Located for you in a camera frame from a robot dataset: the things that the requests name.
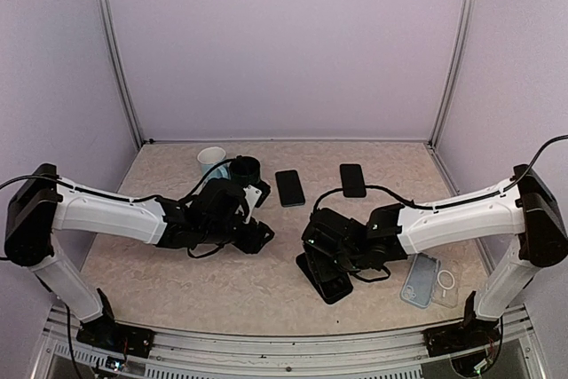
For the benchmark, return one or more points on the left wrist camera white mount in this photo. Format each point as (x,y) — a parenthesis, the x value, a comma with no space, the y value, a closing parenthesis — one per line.
(255,195)

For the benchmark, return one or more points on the black phone upper middle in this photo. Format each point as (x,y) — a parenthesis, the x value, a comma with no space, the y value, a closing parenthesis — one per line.
(290,190)

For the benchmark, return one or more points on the black phone case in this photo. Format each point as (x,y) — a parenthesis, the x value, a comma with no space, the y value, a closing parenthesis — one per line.
(302,263)

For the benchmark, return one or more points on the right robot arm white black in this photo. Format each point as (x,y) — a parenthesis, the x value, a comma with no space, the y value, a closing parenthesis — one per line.
(337,248)

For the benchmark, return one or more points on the right aluminium frame post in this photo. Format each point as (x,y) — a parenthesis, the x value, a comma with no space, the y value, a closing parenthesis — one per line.
(458,51)

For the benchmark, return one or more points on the left aluminium frame post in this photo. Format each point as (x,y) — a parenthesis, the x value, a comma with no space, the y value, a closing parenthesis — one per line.
(105,12)

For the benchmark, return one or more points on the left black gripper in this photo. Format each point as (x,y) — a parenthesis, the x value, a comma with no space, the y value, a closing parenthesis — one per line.
(255,240)

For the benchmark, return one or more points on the clear magsafe phone case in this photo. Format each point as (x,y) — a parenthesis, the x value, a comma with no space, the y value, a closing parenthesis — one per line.
(447,284)

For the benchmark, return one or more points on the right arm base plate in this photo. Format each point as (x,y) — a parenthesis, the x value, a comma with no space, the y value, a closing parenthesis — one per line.
(453,338)

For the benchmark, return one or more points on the black phone pink edge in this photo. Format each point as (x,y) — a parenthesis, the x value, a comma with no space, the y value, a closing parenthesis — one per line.
(338,287)

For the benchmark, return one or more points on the light blue ceramic mug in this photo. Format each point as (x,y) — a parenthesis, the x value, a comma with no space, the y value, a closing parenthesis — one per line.
(208,158)

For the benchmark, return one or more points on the dark green ceramic mug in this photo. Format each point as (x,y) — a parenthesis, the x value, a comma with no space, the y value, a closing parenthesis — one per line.
(245,170)

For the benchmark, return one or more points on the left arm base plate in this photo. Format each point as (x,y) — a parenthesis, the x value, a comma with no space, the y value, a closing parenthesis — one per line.
(117,337)

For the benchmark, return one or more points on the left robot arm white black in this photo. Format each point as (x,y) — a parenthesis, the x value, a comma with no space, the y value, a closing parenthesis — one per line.
(220,214)

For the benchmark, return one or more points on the aluminium frame post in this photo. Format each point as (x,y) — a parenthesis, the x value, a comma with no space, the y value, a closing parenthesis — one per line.
(458,51)
(105,12)

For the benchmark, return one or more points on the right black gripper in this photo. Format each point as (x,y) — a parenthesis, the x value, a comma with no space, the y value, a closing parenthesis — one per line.
(323,269)

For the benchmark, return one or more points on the light blue phone case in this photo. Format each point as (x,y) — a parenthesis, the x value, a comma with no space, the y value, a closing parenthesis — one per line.
(421,281)

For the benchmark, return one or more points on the black phone upper right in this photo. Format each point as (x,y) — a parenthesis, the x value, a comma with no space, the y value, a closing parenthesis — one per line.
(353,183)

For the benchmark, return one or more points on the front aluminium rail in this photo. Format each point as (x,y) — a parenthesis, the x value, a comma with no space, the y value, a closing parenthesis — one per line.
(176,354)

